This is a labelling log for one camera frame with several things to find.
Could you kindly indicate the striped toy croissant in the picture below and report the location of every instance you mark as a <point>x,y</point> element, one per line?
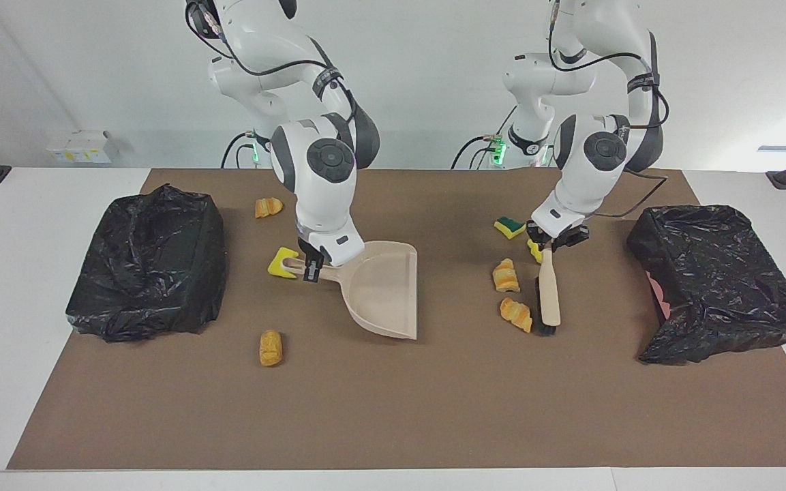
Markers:
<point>506,276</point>
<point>515,314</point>

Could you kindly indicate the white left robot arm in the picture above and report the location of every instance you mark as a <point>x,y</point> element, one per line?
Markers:
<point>590,177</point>

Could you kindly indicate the small toy croissant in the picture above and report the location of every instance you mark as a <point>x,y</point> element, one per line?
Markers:
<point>268,207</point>

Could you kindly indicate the beige brush black bristles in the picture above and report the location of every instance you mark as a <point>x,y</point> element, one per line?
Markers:
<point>549,293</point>

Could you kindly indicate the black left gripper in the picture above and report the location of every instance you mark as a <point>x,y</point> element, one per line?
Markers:
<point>556,233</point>

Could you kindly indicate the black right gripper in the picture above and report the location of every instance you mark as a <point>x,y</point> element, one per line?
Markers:
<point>313,260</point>

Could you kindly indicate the yellow sponge chunk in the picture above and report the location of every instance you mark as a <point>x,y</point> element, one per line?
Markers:
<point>536,255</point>

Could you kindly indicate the beige plastic dustpan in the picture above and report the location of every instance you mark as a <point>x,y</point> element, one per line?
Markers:
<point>382,293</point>

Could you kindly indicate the notched yellow sponge piece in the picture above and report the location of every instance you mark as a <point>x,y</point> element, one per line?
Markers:
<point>277,267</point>

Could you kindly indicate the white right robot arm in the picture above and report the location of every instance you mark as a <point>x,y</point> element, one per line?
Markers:
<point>324,198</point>

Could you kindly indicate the white wall socket box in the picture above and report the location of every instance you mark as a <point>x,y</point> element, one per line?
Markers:
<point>79,149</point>

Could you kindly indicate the brown table mat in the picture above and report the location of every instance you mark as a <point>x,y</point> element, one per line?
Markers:
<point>392,409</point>

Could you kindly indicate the black bag lined pink bin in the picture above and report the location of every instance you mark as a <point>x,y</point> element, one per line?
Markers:
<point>720,286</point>

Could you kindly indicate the brown toy bread roll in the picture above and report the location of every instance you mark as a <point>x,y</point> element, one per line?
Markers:
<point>270,348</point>

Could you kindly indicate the green and yellow sponge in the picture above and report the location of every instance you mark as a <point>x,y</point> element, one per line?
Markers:
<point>510,228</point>

